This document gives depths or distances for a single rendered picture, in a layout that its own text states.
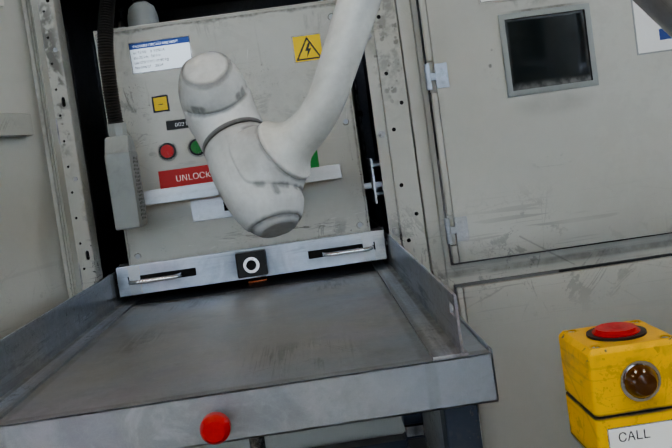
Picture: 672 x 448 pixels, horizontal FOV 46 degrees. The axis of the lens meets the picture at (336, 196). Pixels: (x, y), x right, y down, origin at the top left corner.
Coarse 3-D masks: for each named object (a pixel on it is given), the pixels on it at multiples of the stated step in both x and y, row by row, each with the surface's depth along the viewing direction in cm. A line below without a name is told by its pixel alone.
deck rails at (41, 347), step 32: (96, 288) 143; (416, 288) 120; (448, 288) 91; (32, 320) 110; (64, 320) 123; (96, 320) 140; (416, 320) 106; (448, 320) 93; (0, 352) 98; (32, 352) 108; (64, 352) 117; (448, 352) 88; (0, 384) 96; (32, 384) 100; (0, 416) 88
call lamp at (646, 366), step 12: (636, 360) 64; (624, 372) 64; (636, 372) 63; (648, 372) 63; (624, 384) 64; (636, 384) 63; (648, 384) 63; (660, 384) 64; (636, 396) 63; (648, 396) 63
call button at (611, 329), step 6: (600, 324) 69; (606, 324) 69; (612, 324) 69; (618, 324) 69; (624, 324) 68; (630, 324) 68; (594, 330) 69; (600, 330) 67; (606, 330) 67; (612, 330) 67; (618, 330) 67; (624, 330) 66; (630, 330) 66; (636, 330) 67; (600, 336) 67; (606, 336) 66; (612, 336) 66; (618, 336) 66; (624, 336) 66
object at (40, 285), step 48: (0, 0) 139; (0, 48) 142; (0, 96) 140; (48, 96) 149; (0, 144) 139; (0, 192) 137; (48, 192) 150; (0, 240) 135; (48, 240) 149; (0, 288) 134; (48, 288) 147; (0, 336) 132
